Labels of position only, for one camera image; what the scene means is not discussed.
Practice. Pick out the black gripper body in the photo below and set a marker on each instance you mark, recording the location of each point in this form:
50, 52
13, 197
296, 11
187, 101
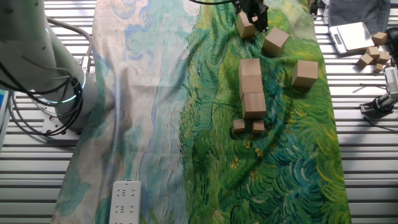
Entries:
252, 4

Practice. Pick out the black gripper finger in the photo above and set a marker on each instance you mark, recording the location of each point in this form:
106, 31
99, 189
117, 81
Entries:
237, 7
262, 21

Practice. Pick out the small wooden cube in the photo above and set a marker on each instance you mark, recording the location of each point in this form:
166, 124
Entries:
377, 68
238, 125
372, 52
379, 38
383, 57
364, 59
258, 126

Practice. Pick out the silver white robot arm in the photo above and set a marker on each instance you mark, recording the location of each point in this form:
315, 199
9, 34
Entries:
37, 56

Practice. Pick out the white kitchen scale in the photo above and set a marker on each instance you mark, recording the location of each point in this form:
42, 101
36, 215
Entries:
351, 37

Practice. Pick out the grey towel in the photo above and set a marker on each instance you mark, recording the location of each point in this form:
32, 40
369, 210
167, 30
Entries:
357, 12

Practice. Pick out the black rounded device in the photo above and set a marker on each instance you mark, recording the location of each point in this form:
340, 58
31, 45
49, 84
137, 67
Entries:
393, 39

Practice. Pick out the painted landscape cloth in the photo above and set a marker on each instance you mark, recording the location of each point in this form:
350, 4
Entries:
155, 124

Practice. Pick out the white power strip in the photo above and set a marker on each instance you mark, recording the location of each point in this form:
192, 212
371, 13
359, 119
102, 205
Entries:
125, 202

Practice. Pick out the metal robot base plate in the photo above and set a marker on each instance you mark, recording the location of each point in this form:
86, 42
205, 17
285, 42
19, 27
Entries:
51, 127

